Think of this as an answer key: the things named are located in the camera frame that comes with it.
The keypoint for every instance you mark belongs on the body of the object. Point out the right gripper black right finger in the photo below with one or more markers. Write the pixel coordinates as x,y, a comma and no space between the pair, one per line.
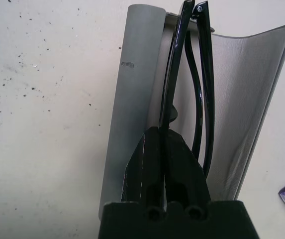
184,179

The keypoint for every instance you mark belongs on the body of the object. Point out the grey glasses case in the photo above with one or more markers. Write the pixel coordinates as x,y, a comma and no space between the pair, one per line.
137,99

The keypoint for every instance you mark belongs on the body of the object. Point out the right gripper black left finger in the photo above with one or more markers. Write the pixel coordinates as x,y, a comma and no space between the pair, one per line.
144,174

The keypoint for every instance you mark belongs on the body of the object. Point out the black sunglasses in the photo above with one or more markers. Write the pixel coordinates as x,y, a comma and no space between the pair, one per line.
207,74

